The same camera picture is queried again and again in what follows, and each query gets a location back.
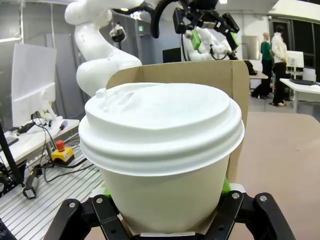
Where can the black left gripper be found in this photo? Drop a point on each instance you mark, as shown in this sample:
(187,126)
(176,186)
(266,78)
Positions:
(195,12)

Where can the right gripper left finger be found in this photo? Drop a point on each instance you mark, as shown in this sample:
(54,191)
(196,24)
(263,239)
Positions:
(75,217)

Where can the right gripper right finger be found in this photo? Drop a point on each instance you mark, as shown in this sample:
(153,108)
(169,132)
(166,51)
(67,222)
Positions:
(262,217)

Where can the small cardboard box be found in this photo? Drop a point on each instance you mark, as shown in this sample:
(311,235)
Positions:
(187,72)

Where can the white paper cup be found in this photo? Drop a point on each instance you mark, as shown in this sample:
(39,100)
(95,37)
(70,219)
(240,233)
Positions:
(162,200)

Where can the white plastic cup lid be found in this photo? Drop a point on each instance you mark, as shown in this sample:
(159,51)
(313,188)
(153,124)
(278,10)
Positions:
(160,125)

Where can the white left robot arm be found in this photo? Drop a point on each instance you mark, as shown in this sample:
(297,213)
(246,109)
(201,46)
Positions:
(100,62)

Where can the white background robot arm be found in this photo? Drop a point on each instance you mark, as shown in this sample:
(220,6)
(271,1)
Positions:
(200,50)

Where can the aluminium profile base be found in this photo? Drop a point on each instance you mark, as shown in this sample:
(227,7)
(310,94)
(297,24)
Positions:
(50,205)

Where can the black monitor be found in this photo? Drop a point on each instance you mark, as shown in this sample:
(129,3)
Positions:
(171,55)

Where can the grey handheld scanner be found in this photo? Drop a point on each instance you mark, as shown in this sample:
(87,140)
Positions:
(31,185)

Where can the person in green top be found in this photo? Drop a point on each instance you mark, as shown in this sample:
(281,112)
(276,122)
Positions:
(266,62)

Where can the yellow emergency stop button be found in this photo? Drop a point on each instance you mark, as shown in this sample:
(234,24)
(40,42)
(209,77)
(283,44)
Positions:
(62,155)

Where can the person in white sweater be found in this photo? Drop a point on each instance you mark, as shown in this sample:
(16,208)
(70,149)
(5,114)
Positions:
(278,55)

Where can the small white monitor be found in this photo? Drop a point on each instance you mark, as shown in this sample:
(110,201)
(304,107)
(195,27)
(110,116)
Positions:
(295,60)

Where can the black tripod leg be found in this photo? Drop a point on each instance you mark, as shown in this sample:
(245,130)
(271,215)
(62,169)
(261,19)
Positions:
(10,155)

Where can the white monitor desk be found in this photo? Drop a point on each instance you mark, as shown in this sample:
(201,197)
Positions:
(68,125)

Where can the white office desk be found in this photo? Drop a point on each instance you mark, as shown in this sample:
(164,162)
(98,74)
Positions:
(300,88)

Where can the black camera on pole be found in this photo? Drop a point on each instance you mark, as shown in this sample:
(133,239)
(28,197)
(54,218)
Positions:
(117,32)

